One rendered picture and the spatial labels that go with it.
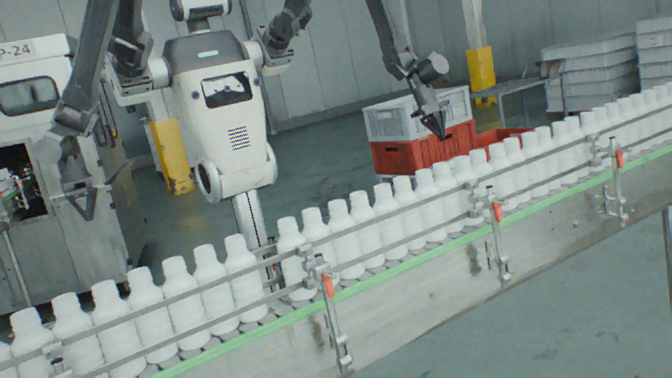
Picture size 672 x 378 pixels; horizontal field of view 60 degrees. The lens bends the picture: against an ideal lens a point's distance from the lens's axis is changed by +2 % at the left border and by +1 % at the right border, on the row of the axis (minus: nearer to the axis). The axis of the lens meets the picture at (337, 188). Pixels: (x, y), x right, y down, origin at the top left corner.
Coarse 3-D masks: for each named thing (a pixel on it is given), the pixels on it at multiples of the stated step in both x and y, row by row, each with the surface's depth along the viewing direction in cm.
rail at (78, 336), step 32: (608, 128) 159; (448, 192) 131; (448, 224) 132; (256, 256) 115; (288, 256) 111; (192, 288) 101; (288, 288) 111; (128, 320) 96; (224, 320) 105; (32, 352) 89
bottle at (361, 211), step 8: (360, 192) 124; (352, 200) 122; (360, 200) 121; (352, 208) 123; (360, 208) 122; (368, 208) 122; (352, 216) 122; (360, 216) 121; (368, 216) 121; (376, 224) 123; (360, 232) 122; (368, 232) 122; (376, 232) 123; (360, 240) 122; (368, 240) 122; (376, 240) 123; (360, 248) 123; (368, 248) 122; (376, 248) 123; (376, 256) 123; (368, 264) 123; (376, 264) 123
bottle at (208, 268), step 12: (204, 252) 104; (204, 264) 105; (216, 264) 106; (204, 276) 104; (216, 276) 105; (216, 288) 105; (228, 288) 107; (204, 300) 105; (216, 300) 105; (228, 300) 107; (216, 312) 106; (216, 324) 106; (228, 324) 107
